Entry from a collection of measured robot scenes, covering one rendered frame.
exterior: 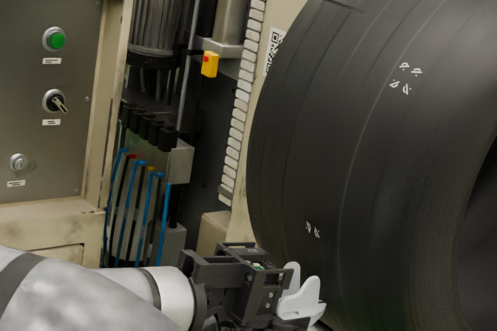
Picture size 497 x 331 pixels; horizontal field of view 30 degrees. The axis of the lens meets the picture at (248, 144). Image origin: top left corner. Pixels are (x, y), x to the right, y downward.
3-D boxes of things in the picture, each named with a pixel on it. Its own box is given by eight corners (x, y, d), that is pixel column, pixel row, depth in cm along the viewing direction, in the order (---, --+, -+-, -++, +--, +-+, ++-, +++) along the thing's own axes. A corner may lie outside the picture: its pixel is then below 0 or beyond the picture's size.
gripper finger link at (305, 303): (353, 279, 103) (292, 282, 97) (338, 326, 104) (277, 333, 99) (334, 267, 105) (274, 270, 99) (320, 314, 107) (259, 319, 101)
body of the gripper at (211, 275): (301, 270, 96) (209, 274, 89) (279, 344, 98) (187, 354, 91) (257, 240, 102) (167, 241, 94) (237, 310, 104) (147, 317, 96)
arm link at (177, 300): (150, 360, 88) (109, 319, 94) (188, 355, 91) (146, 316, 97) (168, 288, 86) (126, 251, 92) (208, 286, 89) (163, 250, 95)
